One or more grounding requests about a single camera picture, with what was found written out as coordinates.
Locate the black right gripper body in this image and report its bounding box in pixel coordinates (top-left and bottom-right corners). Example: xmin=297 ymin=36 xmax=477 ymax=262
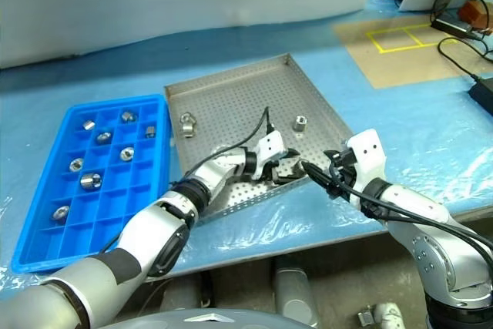
xmin=329 ymin=147 xmax=357 ymax=192

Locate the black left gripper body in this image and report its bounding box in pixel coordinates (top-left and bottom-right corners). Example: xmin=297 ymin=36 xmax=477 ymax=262
xmin=263 ymin=157 xmax=290 ymax=183

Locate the blue compartment tray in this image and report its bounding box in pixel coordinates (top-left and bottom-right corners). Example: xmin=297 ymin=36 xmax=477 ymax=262
xmin=10 ymin=93 xmax=173 ymax=274

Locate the perforated metal tray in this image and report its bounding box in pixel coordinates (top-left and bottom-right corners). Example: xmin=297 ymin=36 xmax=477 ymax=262
xmin=163 ymin=52 xmax=354 ymax=219

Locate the blue plastic table cover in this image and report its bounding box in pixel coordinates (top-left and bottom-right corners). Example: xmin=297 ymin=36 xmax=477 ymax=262
xmin=0 ymin=0 xmax=493 ymax=282

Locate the brown cardboard mat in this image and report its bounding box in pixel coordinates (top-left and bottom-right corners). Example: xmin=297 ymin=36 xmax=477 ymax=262
xmin=333 ymin=15 xmax=481 ymax=90

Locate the grey rounded cylinder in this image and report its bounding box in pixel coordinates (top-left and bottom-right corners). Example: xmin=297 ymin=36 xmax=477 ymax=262
xmin=273 ymin=257 xmax=320 ymax=326
xmin=159 ymin=267 xmax=211 ymax=311

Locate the white pipe fitting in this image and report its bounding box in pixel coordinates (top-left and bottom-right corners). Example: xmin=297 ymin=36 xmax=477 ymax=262
xmin=357 ymin=303 xmax=405 ymax=329

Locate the black power adapter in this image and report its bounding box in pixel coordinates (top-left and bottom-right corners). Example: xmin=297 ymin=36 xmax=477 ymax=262
xmin=468 ymin=76 xmax=493 ymax=112

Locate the grey robot torso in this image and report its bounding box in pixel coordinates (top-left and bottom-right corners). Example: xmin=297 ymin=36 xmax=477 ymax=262
xmin=96 ymin=307 xmax=309 ymax=329

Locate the black flat device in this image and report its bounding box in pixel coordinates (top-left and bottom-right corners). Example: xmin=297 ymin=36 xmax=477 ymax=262
xmin=430 ymin=15 xmax=485 ymax=39

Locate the brown wooden block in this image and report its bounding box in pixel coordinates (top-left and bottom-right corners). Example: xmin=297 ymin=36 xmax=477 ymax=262
xmin=459 ymin=0 xmax=490 ymax=29

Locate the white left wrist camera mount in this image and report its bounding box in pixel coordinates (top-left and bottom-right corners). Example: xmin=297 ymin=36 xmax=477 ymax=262
xmin=253 ymin=131 xmax=290 ymax=182

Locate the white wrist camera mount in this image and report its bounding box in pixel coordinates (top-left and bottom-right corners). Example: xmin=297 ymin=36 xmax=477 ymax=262
xmin=253 ymin=131 xmax=290 ymax=182
xmin=344 ymin=128 xmax=387 ymax=209

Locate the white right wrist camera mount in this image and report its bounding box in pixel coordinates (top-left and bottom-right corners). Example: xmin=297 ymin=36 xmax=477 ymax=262
xmin=344 ymin=128 xmax=387 ymax=209

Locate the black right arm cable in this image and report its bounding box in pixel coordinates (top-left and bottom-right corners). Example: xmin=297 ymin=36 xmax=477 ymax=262
xmin=325 ymin=180 xmax=493 ymax=264

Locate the black adapter cable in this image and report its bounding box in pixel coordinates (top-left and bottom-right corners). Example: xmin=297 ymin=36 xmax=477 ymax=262
xmin=438 ymin=37 xmax=493 ymax=80

